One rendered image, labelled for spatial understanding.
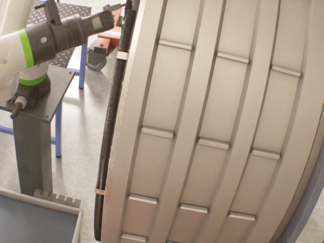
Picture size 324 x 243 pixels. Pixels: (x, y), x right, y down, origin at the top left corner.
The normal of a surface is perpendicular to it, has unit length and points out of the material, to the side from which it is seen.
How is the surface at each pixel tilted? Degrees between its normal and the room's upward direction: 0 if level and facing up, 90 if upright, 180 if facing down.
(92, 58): 90
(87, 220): 0
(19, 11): 41
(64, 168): 0
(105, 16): 46
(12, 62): 72
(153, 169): 76
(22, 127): 90
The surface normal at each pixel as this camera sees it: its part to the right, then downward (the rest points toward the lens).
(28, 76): 0.03, 0.75
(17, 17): 0.55, -0.21
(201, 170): -0.10, 0.51
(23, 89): 0.14, -0.66
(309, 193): -0.98, -0.20
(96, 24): 0.00, 0.18
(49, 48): 0.42, 0.48
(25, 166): -0.24, 0.70
